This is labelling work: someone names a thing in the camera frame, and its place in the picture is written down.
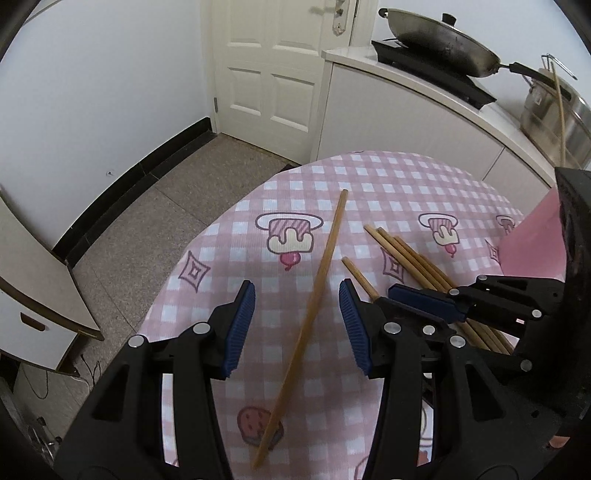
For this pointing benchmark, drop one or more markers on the wooden side cabinet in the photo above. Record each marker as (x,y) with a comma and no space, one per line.
(37,286)

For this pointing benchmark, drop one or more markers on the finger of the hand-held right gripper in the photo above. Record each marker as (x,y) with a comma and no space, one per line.
(531,383)
(425,302)

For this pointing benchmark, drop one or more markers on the glass wok lid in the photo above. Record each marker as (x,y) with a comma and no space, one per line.
(429,27)

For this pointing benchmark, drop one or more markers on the single wooden chopstick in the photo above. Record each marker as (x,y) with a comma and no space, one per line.
(318,295)
(559,115)

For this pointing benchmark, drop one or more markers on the black induction cooker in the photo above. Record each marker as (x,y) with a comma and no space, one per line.
(443,83)

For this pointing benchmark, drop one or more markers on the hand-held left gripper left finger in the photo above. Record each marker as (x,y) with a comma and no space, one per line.
(238,327)

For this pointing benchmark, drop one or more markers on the pink cup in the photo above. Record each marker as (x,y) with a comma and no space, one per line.
(531,240)

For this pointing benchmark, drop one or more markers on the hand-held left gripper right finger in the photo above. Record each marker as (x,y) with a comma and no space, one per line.
(355,323)

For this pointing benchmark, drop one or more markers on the pink checked tablecloth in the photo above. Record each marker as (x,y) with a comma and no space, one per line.
(369,194)

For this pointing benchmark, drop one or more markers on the white counter cabinet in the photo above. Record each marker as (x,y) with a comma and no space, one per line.
(392,115)

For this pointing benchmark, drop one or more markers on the stainless steel steamer pot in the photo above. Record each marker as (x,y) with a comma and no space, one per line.
(540,115)

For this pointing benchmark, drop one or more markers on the group of wooden chopsticks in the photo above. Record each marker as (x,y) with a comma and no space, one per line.
(406,261)

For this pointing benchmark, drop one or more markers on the cream panel door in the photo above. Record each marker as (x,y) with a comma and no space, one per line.
(277,69)

